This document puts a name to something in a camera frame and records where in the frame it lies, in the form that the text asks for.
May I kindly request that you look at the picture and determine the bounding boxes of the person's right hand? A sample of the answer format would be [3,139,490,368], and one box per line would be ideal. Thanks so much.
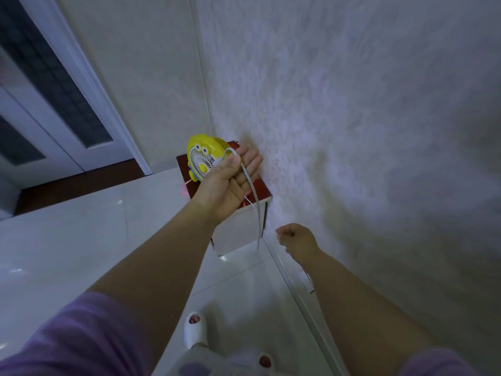
[276,223,322,267]

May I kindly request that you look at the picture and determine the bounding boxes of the person's left hand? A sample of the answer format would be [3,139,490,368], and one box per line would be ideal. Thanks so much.
[191,145,264,225]

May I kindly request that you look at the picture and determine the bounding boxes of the white fan power cable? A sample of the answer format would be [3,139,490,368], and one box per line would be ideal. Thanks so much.
[213,146,264,255]

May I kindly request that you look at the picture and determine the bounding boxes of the person's left forearm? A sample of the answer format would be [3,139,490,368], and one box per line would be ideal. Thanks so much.
[85,199,224,365]

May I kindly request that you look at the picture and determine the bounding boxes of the person's right forearm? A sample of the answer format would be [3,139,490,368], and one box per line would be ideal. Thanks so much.
[298,250,435,376]

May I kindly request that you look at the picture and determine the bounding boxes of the small yellow desk fan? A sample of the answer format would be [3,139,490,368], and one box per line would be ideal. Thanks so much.
[186,134,236,183]

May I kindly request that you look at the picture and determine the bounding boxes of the light patterned trousers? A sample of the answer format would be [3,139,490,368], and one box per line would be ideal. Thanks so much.
[164,344,283,376]

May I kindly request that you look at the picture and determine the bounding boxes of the white door with glass panes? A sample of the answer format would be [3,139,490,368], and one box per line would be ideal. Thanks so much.
[0,0,135,189]

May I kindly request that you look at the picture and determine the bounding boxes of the purple right sleeve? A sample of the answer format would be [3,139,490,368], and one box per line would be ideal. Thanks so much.
[398,347,472,376]

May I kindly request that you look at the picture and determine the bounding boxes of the purple sleeve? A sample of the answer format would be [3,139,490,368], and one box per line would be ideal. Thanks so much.
[0,291,154,376]
[398,347,472,376]

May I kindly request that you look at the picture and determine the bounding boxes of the purple left sleeve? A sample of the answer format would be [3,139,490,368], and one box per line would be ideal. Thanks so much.
[0,291,154,376]

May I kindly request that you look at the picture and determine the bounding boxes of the white door frame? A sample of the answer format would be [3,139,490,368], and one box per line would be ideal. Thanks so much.
[16,0,153,177]

